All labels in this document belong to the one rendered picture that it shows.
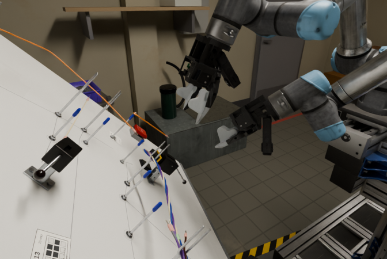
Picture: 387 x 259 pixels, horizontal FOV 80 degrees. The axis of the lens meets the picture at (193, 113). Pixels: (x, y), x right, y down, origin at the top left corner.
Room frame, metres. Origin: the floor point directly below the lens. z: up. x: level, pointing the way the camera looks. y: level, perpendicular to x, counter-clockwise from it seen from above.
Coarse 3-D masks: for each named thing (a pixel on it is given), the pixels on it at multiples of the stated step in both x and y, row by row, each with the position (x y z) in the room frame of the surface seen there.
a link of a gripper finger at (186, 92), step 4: (188, 84) 0.60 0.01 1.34; (180, 88) 0.60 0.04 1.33; (184, 88) 0.60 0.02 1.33; (188, 88) 0.61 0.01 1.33; (192, 88) 0.61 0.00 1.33; (196, 88) 0.60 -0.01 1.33; (200, 88) 0.60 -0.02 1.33; (176, 92) 0.60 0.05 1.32; (180, 92) 0.60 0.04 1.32; (184, 92) 0.61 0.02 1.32; (188, 92) 0.61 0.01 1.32; (192, 92) 0.61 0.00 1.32; (196, 92) 0.60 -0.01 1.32; (184, 96) 0.61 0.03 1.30; (188, 96) 0.61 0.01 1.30; (192, 96) 0.61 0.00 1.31; (188, 100) 0.61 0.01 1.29; (184, 104) 0.62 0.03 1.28; (184, 108) 0.61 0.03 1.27
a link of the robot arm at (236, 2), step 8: (224, 0) 0.57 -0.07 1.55; (232, 0) 0.57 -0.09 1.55; (240, 0) 0.56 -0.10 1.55; (248, 0) 0.57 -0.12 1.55; (256, 0) 0.59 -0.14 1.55; (216, 8) 0.59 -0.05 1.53; (224, 8) 0.57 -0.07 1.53; (232, 8) 0.56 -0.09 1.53; (240, 8) 0.56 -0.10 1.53; (248, 8) 0.58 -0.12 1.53; (256, 8) 0.59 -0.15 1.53; (216, 16) 0.57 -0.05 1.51; (224, 16) 0.56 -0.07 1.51; (232, 16) 0.56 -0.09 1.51; (240, 16) 0.57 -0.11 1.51; (248, 16) 0.59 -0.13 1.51; (232, 24) 0.56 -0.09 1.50; (240, 24) 0.57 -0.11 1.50
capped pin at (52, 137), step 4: (80, 108) 0.43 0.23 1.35; (76, 112) 0.42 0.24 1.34; (72, 116) 0.42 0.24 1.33; (68, 120) 0.42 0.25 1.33; (64, 124) 0.41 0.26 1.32; (60, 128) 0.41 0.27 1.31; (56, 132) 0.41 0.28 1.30; (48, 136) 0.40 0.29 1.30; (52, 136) 0.40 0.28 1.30; (52, 140) 0.40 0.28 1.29
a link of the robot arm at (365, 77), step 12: (372, 60) 0.64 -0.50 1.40; (384, 60) 0.62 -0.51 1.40; (360, 72) 0.64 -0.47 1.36; (372, 72) 0.62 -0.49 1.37; (384, 72) 0.61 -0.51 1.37; (336, 84) 0.67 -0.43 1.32; (348, 84) 0.65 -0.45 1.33; (360, 84) 0.63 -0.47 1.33; (372, 84) 0.62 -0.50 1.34; (336, 96) 0.65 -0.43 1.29; (348, 96) 0.64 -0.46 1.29; (360, 96) 0.64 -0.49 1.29
